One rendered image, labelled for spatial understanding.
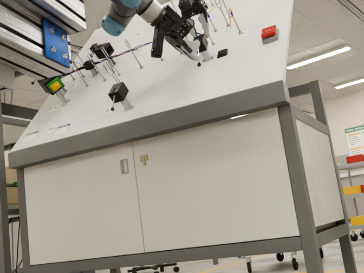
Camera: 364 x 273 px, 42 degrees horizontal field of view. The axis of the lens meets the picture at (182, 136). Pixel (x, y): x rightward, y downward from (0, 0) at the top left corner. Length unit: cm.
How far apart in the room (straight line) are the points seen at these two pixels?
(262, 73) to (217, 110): 19
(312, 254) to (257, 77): 57
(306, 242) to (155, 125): 62
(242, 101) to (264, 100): 7
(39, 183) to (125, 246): 49
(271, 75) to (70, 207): 91
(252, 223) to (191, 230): 21
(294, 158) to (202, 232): 39
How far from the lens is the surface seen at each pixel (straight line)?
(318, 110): 204
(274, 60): 158
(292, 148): 146
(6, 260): 208
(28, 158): 199
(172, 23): 163
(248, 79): 155
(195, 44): 165
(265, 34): 169
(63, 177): 191
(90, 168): 183
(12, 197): 223
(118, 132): 171
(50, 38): 104
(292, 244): 147
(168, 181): 163
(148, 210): 167
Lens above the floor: 48
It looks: 11 degrees up
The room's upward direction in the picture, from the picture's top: 8 degrees counter-clockwise
